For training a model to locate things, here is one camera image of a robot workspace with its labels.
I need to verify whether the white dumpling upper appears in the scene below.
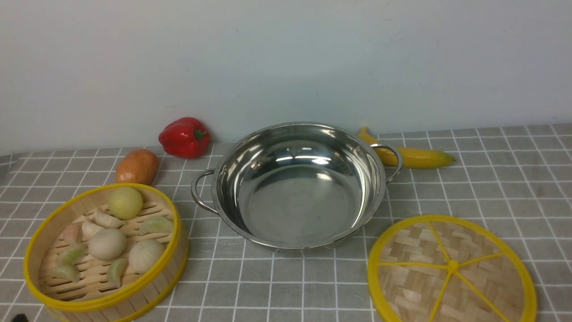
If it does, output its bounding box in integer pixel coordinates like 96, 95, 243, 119
93, 210, 125, 229

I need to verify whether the green dumpling lower left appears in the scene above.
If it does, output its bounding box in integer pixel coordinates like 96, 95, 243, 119
51, 264, 80, 283

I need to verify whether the green dumpling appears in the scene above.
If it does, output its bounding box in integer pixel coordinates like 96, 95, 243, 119
55, 243, 88, 265
51, 264, 80, 283
139, 216, 174, 236
106, 257, 128, 288

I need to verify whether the white round bun left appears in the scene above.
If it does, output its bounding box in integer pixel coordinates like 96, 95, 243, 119
88, 228, 127, 261

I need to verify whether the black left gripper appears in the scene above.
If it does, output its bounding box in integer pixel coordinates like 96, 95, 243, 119
12, 314, 29, 322

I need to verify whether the grey checked tablecloth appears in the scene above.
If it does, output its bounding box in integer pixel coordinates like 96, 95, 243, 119
0, 124, 572, 322

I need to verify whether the stainless steel pot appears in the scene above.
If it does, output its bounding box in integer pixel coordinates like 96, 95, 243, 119
190, 122, 404, 257

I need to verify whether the woven bamboo steamer lid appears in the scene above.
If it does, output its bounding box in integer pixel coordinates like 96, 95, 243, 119
367, 215, 538, 322

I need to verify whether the brown potato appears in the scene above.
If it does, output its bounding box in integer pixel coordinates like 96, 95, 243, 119
116, 149, 159, 186

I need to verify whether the yellow banana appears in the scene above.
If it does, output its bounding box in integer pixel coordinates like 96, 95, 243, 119
375, 147, 455, 169

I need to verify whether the green dumpling right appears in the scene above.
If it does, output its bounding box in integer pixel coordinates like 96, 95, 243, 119
139, 216, 174, 236

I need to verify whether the pink dumpling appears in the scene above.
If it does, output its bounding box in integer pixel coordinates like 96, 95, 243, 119
63, 223, 82, 246

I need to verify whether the bamboo steamer basket yellow rim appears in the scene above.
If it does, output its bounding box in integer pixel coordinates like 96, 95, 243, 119
23, 183, 189, 322

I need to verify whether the green dumpling bottom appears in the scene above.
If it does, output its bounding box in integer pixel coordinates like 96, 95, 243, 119
106, 257, 128, 288

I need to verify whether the red bell pepper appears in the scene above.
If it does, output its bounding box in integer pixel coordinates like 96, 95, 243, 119
159, 117, 211, 159

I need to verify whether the yellow-green round bun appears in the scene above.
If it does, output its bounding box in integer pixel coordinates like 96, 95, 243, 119
108, 187, 143, 220

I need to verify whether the white dumpling small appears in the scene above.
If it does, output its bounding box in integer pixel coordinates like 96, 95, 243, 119
81, 220, 104, 240

